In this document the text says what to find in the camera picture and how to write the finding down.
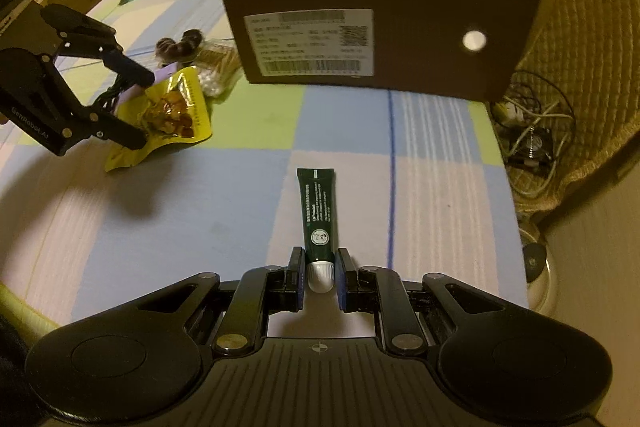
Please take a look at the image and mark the chair with quilted cover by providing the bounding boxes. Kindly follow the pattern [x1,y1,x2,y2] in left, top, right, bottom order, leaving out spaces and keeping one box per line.
[510,0,640,218]

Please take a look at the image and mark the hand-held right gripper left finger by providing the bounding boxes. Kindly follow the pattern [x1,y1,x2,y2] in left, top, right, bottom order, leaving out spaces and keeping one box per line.
[115,246,307,355]

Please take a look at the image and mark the purple tube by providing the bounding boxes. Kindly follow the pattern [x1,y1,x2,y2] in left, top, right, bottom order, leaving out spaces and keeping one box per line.
[116,62,182,110]

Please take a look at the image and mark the black coiled cable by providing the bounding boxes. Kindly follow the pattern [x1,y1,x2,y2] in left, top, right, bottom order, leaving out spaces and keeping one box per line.
[94,74,133,112]

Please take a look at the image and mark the dark velvet scrunchie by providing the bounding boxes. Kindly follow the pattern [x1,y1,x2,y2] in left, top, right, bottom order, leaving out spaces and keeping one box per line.
[156,28,206,62]

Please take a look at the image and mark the tangled floor cables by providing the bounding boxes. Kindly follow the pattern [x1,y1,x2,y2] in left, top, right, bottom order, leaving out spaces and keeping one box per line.
[492,94,576,192]

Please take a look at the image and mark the clear snack packet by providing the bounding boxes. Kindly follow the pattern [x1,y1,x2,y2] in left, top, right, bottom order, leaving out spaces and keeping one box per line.
[192,39,243,98]

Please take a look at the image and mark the yellow snack packet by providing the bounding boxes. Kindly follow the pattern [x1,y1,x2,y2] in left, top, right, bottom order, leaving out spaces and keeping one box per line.
[104,66,213,172]

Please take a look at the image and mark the round white pot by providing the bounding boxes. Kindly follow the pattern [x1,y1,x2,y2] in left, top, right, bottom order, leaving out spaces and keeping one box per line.
[520,227,566,313]

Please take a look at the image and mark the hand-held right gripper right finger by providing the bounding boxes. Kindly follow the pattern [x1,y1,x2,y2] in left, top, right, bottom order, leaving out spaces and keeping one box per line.
[336,247,521,355]

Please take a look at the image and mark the brown cardboard shoe box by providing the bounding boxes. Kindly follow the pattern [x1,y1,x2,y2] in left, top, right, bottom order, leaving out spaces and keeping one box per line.
[216,0,542,102]

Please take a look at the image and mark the dark green tube white cap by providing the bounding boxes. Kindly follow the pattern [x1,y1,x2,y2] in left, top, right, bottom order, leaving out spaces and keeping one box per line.
[296,167,337,293]

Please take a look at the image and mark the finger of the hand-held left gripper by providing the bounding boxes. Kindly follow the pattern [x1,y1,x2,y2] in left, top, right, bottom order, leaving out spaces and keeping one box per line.
[66,106,150,152]
[40,4,156,88]

